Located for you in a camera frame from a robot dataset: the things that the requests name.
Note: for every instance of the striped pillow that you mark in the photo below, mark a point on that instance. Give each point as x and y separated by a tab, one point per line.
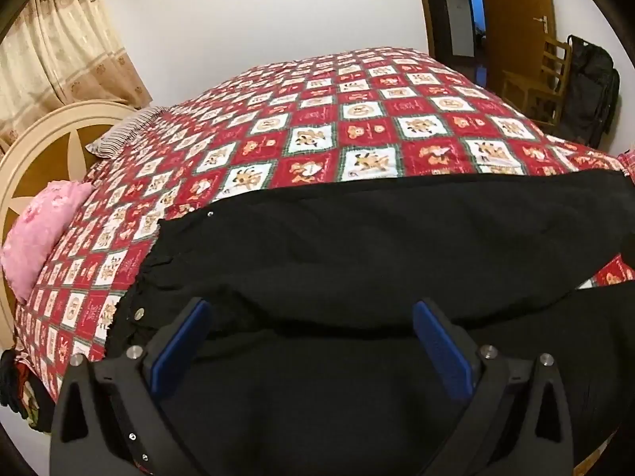
124	131

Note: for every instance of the dark wooden door frame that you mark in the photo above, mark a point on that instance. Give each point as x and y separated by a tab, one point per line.
439	10

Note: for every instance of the red checkered printed bedspread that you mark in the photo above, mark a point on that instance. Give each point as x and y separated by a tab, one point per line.
317	124

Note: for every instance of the wooden door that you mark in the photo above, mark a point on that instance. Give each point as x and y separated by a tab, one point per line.
511	20

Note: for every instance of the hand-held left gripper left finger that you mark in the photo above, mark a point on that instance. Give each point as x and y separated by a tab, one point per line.
178	344

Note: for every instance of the pink pillow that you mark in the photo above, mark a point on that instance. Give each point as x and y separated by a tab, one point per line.
39	228

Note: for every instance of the wooden chair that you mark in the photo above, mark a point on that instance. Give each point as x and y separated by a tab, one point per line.
550	59

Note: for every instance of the beige patterned curtain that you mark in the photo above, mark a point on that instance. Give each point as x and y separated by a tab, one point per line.
64	49

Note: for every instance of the dark multicoloured cloth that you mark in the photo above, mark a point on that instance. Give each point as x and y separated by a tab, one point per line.
20	386

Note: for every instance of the black bag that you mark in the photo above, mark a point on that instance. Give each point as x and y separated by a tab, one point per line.
590	89

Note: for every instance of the black pants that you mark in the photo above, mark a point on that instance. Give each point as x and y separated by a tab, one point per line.
347	258

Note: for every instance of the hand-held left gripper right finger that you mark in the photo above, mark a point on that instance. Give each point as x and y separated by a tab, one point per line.
441	352

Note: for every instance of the cream wooden headboard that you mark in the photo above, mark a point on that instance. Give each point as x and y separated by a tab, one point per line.
30	158

